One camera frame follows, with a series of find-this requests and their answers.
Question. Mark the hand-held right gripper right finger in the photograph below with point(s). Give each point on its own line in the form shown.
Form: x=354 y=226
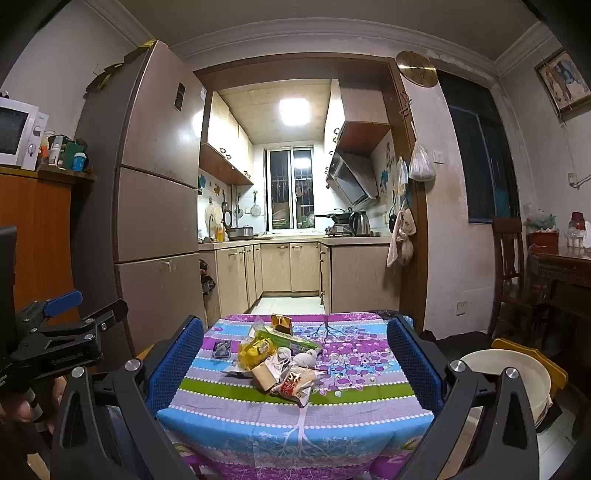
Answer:
x=413 y=364

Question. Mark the light switch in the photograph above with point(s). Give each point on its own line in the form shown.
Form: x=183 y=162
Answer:
x=439 y=156

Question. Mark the beige kitchen floor cabinets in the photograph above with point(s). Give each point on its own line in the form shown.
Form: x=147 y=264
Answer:
x=277 y=267

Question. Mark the orange wooden cabinet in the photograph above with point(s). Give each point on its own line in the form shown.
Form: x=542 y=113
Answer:
x=37 y=207

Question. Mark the hanging blue white bag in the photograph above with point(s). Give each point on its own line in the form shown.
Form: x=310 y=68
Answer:
x=401 y=175

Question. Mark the orange white snack wrapper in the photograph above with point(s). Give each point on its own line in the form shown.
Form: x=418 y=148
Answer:
x=291 y=383

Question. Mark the black cloth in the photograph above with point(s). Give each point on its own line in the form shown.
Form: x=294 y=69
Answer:
x=461 y=344

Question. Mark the green cardboard box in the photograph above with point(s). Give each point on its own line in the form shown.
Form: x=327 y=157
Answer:
x=295 y=342

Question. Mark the floral striped tablecloth table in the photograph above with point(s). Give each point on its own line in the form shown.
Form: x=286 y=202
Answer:
x=323 y=415

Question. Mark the hanging beige cloths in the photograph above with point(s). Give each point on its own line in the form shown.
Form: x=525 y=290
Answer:
x=400 y=240

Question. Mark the dark wooden chair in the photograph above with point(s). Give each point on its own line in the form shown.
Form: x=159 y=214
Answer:
x=508 y=240

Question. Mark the teal jar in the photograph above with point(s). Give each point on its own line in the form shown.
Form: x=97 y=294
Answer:
x=79 y=162

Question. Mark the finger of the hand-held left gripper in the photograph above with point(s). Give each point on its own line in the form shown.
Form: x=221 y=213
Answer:
x=64 y=302
x=99 y=318

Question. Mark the yellow wooden stool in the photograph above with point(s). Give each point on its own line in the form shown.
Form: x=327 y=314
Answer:
x=556 y=374

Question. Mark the clear plastic wrapper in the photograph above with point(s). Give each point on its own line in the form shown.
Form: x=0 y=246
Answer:
x=281 y=357

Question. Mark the blue black plastic bag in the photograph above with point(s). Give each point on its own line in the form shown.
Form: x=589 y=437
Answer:
x=383 y=313

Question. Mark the dark foil wrapper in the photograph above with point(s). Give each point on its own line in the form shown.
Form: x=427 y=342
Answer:
x=221 y=350

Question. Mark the red basket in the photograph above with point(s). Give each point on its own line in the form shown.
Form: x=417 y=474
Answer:
x=542 y=240

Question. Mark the black wok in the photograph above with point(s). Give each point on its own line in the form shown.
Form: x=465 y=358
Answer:
x=339 y=216

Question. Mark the gold brown box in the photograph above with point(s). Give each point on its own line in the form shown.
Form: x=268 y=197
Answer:
x=281 y=325

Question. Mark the gold wall clock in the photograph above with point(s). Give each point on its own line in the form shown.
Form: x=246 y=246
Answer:
x=416 y=69

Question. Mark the wall socket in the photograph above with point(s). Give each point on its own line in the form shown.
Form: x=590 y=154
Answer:
x=461 y=308

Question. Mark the yellow snack packet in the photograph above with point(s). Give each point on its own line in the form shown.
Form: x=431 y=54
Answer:
x=256 y=353

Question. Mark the white microwave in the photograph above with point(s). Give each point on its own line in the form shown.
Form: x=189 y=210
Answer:
x=14 y=129

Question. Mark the grey cooking pot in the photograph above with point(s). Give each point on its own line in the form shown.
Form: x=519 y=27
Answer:
x=241 y=233

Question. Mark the ceiling light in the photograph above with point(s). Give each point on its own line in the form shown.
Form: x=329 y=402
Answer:
x=294 y=110

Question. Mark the crumpled white tissue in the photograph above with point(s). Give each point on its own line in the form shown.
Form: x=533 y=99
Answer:
x=304 y=357

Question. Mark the beige kitchen wall cabinet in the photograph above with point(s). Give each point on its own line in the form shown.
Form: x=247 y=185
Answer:
x=221 y=147
x=360 y=106

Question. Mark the white bottle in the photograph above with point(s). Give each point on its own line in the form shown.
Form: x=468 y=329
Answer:
x=54 y=156

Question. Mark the person's left hand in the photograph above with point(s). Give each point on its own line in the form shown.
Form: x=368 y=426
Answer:
x=14 y=410

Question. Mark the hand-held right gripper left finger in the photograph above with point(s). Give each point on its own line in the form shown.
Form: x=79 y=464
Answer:
x=178 y=364

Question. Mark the beige cardboard carton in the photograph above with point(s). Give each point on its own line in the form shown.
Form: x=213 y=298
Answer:
x=263 y=376

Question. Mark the beige refrigerator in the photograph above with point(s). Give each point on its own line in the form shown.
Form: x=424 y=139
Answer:
x=152 y=184

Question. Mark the black hanging pan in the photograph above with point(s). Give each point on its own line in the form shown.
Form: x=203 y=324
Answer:
x=393 y=221

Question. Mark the framed picture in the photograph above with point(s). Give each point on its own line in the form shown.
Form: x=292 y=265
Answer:
x=558 y=85

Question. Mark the pale cutting board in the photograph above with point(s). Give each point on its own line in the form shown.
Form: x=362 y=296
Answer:
x=213 y=217

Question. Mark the black trash bag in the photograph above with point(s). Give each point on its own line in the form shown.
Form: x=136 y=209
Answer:
x=207 y=277

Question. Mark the gas stove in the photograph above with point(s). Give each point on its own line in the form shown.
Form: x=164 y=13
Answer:
x=339 y=230

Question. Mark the steel kettle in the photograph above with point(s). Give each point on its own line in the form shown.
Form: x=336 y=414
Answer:
x=360 y=225

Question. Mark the hanging white plastic bag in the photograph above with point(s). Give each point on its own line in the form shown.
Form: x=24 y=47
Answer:
x=421 y=166

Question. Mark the dark window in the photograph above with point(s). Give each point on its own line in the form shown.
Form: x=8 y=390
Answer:
x=480 y=152

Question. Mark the steel range hood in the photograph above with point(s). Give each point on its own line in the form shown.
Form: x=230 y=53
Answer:
x=351 y=180

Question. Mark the dark wooden table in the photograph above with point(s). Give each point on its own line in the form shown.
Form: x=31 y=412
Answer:
x=568 y=277

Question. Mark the red-lidded jar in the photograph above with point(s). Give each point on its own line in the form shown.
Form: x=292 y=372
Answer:
x=577 y=221

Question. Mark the kitchen window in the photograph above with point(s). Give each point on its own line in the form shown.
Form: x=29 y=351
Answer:
x=289 y=189

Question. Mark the dark bag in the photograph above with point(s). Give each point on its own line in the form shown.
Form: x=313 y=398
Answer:
x=104 y=76

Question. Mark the white plastic bucket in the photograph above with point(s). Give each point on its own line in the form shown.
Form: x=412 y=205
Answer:
x=526 y=383

